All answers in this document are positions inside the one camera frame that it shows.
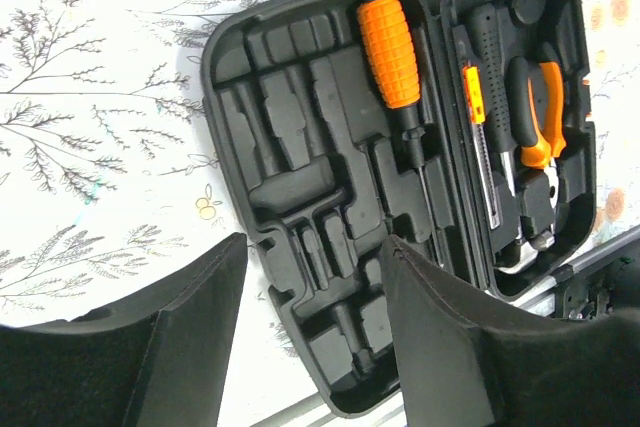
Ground orange handled long-nose pliers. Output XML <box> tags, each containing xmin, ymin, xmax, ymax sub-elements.
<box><xmin>355</xmin><ymin>0</ymin><xmax>441</xmax><ymax>248</ymax></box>

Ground steel claw hammer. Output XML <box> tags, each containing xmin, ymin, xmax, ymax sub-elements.
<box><xmin>467</xmin><ymin>3</ymin><xmax>539</xmax><ymax>274</ymax></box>

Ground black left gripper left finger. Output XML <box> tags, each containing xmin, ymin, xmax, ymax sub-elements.
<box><xmin>1</xmin><ymin>233</ymin><xmax>248</xmax><ymax>426</ymax></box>

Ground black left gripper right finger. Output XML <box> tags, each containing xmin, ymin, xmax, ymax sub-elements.
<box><xmin>381</xmin><ymin>236</ymin><xmax>639</xmax><ymax>426</ymax></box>

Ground floral table cloth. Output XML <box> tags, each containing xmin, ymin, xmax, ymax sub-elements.
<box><xmin>1</xmin><ymin>0</ymin><xmax>639</xmax><ymax>426</ymax></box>

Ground black plastic tool case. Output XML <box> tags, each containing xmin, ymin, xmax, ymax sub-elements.
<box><xmin>199</xmin><ymin>0</ymin><xmax>599</xmax><ymax>418</ymax></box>

